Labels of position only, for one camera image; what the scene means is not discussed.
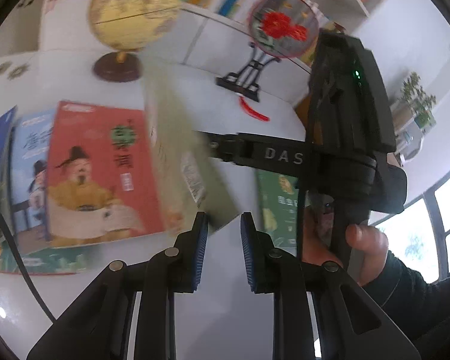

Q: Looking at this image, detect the rabbit hill book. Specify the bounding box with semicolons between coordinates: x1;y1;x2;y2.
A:
139;55;239;235

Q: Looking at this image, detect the green insect book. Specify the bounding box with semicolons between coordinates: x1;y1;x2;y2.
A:
256;170;298;254

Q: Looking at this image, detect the dark sleeved right forearm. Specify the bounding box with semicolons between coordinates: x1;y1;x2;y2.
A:
364;252;450;359

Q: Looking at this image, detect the right hand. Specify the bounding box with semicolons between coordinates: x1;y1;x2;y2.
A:
302;205;390;288

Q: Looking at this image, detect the brown wooden cabinet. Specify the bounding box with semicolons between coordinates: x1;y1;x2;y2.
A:
294;94;314;135

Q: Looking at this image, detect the red tassel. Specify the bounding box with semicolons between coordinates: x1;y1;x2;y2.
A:
239;96;270;122

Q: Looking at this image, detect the green potted plant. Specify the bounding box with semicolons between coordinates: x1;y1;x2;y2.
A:
400;72;437;129

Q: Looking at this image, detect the white bookshelf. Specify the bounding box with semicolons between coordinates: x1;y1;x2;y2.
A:
39;0;384;105

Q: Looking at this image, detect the embroidered round fan on stand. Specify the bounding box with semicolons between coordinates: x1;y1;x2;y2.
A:
215;0;320;102

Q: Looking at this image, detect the red poetry book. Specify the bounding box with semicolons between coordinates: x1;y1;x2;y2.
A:
47;101;166;247

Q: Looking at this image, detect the light blue poetry book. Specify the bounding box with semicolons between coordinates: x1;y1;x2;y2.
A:
9;108;56;254

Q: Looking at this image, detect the yellow desk globe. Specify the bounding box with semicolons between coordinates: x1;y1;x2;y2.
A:
88;0;182;83

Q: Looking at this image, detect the black cable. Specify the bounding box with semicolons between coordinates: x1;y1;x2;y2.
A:
0;188;58;323

